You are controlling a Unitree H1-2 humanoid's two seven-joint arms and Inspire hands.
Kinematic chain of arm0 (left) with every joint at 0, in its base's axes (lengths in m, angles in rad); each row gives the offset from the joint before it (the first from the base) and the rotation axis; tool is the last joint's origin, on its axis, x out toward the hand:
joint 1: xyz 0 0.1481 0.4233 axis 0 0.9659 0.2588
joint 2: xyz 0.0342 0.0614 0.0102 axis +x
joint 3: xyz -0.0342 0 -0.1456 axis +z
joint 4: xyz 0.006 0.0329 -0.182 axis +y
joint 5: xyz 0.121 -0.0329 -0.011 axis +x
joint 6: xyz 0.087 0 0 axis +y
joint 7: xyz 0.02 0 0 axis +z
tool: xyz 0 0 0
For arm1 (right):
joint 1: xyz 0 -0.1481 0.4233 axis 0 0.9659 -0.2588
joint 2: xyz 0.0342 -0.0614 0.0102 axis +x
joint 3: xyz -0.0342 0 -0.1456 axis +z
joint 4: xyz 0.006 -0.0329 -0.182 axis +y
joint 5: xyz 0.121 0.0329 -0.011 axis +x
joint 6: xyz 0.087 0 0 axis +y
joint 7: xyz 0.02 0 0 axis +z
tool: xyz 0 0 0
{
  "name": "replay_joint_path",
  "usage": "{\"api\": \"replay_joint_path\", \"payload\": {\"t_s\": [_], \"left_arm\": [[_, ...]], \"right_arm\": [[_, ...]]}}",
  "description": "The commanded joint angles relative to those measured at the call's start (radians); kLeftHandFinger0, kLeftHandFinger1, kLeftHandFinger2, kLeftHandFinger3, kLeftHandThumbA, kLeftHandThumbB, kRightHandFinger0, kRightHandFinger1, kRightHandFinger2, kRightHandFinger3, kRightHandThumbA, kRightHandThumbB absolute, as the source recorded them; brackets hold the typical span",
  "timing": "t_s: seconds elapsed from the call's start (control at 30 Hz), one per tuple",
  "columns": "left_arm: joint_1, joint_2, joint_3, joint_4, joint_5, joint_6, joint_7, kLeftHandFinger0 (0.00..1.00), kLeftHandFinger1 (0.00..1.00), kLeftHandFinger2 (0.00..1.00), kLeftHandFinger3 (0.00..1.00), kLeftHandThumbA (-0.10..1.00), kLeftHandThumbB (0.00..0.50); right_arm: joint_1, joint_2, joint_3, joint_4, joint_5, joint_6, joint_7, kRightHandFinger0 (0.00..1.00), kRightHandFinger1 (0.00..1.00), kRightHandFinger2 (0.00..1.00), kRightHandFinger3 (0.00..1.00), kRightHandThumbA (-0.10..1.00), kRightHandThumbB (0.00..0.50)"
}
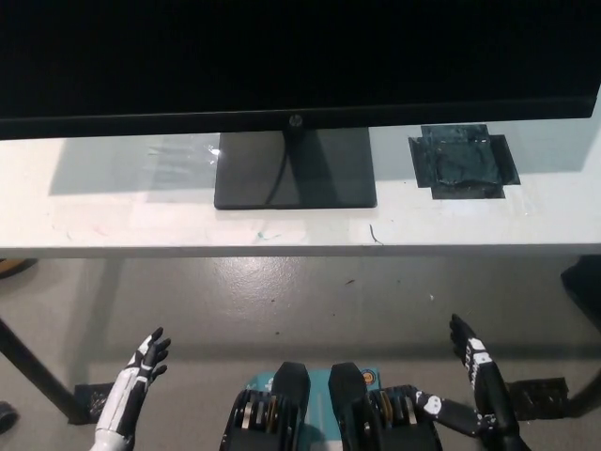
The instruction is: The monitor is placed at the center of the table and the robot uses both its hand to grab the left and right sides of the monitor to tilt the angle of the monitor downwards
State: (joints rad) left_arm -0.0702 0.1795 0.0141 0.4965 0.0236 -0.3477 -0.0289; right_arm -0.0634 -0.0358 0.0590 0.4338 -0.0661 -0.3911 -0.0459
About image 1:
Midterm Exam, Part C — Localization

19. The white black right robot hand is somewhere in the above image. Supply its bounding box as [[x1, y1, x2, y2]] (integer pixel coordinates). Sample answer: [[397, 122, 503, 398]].
[[400, 313, 523, 439]]

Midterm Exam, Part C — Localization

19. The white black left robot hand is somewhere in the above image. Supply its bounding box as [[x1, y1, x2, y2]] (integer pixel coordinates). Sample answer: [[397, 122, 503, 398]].
[[93, 326, 172, 443]]

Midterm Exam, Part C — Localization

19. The black HP monitor with stand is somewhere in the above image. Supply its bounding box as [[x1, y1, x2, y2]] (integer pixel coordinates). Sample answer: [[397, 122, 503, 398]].
[[0, 0, 601, 211]]

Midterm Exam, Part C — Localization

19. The black teal robot torso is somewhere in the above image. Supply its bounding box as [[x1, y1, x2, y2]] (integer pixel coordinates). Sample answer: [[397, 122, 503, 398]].
[[218, 360, 446, 451]]

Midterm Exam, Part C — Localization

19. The black metal table leg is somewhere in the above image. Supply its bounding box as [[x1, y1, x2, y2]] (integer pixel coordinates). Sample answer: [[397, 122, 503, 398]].
[[564, 362, 601, 419], [0, 318, 91, 423]]

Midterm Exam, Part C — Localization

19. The black box on floor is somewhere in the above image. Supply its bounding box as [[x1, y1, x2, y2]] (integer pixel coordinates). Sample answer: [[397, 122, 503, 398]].
[[560, 256, 601, 321]]

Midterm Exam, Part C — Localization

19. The brown curved object on floor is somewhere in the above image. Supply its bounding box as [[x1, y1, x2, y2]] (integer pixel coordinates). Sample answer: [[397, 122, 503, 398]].
[[0, 257, 39, 280]]

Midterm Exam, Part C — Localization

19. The black tape patch on table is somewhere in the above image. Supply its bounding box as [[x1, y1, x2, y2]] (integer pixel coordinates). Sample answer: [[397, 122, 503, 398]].
[[407, 123, 521, 201]]

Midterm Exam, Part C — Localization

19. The clear tape patch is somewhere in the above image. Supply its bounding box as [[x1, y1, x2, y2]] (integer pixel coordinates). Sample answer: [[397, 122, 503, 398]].
[[140, 136, 222, 203]]

